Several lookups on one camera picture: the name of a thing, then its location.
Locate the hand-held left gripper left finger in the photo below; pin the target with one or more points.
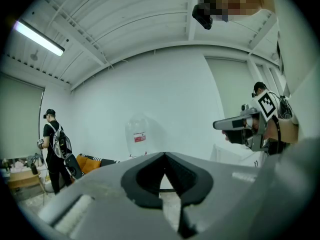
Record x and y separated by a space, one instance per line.
112 209

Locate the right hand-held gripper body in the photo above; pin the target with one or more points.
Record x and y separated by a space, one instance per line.
266 104

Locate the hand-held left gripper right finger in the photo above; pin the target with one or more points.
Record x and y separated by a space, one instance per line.
225 196

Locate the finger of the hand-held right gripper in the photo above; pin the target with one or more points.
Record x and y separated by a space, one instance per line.
225 124
236 136

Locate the person's right forearm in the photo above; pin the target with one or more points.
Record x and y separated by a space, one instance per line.
287 131

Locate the person's right hand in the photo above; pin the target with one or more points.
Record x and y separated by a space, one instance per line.
255 127

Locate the black throw with white fringe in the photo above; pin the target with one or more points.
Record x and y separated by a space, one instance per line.
107 162

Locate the orange sofa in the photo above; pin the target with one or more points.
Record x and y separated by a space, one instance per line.
83 162

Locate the person's beige shirt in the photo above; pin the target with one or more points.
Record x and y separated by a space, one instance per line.
297 59

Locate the plastic-wrapped clear water jug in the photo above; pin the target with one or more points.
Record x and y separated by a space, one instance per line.
140 134

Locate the black bottle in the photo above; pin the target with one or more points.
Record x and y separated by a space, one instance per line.
34 169

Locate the light wooden table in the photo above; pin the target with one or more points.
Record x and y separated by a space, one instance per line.
22 179

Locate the person's head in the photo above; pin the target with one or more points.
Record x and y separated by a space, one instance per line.
232 1

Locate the long ceiling light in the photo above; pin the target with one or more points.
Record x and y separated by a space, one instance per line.
37 37

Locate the black head camera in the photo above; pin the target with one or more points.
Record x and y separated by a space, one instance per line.
202 16

